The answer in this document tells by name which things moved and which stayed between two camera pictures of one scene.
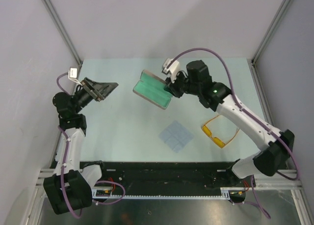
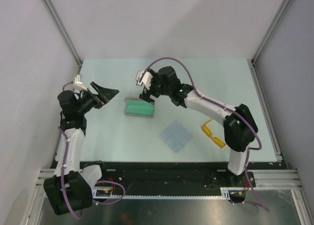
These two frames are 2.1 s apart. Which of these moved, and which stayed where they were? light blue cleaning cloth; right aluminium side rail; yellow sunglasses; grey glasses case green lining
Moved: grey glasses case green lining
Stayed: right aluminium side rail; light blue cleaning cloth; yellow sunglasses
